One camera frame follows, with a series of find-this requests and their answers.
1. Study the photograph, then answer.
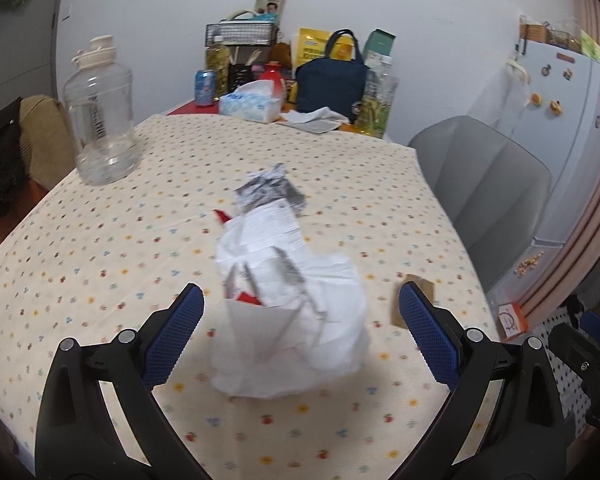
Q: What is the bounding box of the silver foil wrapper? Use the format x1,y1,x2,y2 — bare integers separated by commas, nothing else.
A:
234,162,308,216

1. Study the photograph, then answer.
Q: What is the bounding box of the tan upholstered chair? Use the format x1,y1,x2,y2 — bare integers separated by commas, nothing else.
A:
19,95,78,192

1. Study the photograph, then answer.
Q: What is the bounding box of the grey chair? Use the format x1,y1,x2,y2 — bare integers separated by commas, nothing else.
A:
407,115,553,293

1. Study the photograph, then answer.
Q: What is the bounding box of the orange white box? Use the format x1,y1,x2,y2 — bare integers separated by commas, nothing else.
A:
497,302,529,342

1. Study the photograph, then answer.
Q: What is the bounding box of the wicker basket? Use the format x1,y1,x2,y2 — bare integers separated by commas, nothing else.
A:
520,15,581,52

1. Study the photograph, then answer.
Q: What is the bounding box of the yellow packet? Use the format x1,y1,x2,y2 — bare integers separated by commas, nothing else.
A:
299,27,333,67

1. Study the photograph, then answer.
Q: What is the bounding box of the white printed paper slip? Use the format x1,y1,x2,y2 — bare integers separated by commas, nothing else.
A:
230,199,308,261

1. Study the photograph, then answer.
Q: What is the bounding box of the black wire basket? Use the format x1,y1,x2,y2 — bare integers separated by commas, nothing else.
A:
205,22,280,50

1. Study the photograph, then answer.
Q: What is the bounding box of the dotted cream tablecloth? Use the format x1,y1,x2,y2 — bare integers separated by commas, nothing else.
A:
0,112,503,480

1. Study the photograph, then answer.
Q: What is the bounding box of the white refrigerator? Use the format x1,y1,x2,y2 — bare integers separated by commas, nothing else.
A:
467,40,600,321

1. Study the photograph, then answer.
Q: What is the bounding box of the brown cardboard piece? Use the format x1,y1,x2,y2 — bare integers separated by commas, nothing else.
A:
391,274,436,330

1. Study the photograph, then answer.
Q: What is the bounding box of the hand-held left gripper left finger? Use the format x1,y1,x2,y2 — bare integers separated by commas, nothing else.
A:
34,283,213,480

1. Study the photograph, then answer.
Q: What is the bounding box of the glass jar of pickles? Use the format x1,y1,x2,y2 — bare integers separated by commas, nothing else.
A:
205,35,231,96

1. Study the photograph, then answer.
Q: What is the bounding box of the blue soda can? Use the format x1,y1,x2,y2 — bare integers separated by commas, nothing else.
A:
195,70,218,107

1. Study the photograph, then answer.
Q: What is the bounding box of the white hanging tote bag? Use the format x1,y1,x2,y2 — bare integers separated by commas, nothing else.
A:
467,57,531,131

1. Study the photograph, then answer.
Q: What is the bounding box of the green tall box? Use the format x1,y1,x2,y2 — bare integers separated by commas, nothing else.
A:
364,29,397,68

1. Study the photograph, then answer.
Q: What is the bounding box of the plastic bottle with green filling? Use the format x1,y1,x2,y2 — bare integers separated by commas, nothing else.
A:
356,55,400,139

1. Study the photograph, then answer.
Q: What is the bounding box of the clear plastic water jug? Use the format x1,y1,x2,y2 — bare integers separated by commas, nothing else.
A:
61,35,142,187

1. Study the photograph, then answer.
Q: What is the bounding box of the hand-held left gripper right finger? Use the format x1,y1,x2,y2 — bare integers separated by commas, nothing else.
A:
395,281,578,480

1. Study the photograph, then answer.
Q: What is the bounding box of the navy lunch bag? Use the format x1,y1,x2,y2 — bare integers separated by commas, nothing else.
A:
295,30,368,123

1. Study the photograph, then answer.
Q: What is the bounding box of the black pen holder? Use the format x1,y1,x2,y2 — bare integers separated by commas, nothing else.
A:
228,62,256,93

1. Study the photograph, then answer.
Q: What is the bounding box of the blue white tissue box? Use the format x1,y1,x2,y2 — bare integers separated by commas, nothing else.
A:
218,80,283,123

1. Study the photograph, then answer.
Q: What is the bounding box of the white cloth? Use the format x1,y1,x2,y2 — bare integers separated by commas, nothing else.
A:
280,107,351,128

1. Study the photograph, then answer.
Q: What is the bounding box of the cluster of small yellow magnets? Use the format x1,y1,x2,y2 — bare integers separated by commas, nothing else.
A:
512,254,544,277

